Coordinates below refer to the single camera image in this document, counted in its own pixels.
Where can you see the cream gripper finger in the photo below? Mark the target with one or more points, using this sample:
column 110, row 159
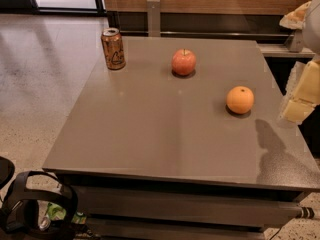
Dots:
column 302, row 92
column 294, row 19

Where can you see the orange fruit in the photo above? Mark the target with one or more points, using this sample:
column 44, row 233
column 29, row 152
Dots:
column 240, row 99

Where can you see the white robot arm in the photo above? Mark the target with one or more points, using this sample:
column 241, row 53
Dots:
column 311, row 36

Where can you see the orange soda can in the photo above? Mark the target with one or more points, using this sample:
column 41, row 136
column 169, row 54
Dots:
column 113, row 49

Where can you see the red apple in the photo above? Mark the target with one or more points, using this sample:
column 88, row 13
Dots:
column 183, row 62

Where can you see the grey drawer cabinet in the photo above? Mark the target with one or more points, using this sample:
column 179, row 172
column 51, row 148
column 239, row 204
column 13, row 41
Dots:
column 135, row 209

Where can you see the green snack bag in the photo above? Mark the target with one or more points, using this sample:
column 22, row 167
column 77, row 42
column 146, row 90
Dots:
column 55, row 213

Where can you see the black chair edge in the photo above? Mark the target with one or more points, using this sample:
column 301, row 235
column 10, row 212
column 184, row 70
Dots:
column 7, row 169

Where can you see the grey metal bracket right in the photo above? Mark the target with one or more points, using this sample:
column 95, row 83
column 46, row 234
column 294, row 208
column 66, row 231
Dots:
column 294, row 42

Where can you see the grey metal bracket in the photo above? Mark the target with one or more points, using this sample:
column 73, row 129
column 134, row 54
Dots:
column 294, row 42
column 154, row 18

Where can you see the grey metal bracket left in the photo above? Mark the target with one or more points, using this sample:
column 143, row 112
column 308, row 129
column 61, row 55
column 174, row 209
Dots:
column 154, row 18

